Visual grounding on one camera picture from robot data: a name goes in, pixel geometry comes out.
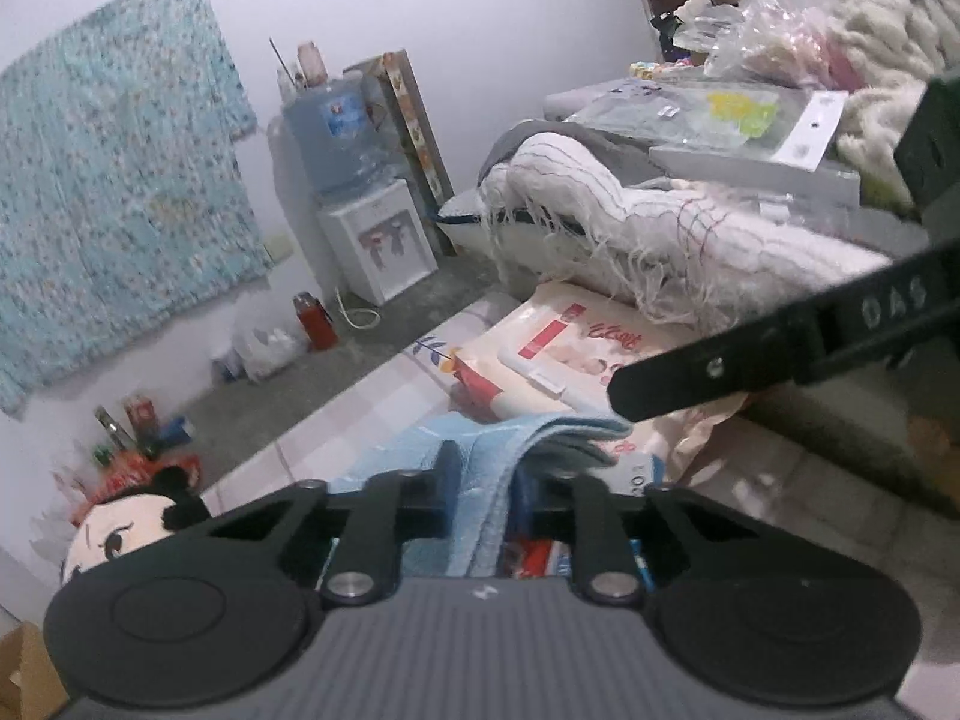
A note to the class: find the light blue towel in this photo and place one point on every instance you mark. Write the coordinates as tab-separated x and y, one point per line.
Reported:
489	455

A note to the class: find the teal floral wall cloth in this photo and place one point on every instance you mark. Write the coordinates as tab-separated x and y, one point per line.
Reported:
122	200

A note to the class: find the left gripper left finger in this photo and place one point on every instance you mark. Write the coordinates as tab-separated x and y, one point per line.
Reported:
373	525

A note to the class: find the leaning patterned board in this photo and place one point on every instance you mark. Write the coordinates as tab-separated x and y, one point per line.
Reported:
399	115

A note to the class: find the black-haired doll red dress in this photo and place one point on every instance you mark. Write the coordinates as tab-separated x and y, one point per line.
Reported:
132	519

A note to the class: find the clear plastic bags pile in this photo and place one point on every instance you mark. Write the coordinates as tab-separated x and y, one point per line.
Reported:
782	42

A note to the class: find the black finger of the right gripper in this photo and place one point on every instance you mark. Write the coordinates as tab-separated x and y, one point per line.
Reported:
883	315

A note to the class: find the white red diaper pack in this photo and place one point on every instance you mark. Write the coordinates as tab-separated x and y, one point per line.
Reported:
558	352

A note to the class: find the brown cardboard box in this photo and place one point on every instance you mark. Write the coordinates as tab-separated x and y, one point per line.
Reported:
30	688

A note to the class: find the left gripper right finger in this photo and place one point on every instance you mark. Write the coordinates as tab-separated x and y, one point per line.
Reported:
580	511

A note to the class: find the flat white packaged box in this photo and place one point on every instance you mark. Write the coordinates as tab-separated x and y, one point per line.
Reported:
771	138

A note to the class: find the white fringed knit blanket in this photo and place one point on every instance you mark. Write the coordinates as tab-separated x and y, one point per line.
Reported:
683	252

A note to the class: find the red thermos bottle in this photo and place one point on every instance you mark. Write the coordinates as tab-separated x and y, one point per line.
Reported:
315	321

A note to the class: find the blue water jug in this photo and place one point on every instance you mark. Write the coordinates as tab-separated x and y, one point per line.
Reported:
340	150

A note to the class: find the white water dispenser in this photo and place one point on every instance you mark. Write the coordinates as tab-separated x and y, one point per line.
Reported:
379	243

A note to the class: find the cream fluffy blanket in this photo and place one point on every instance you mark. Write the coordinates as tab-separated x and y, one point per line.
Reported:
895	48

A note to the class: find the white plastic bag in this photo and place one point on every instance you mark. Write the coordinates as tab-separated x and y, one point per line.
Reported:
265	339

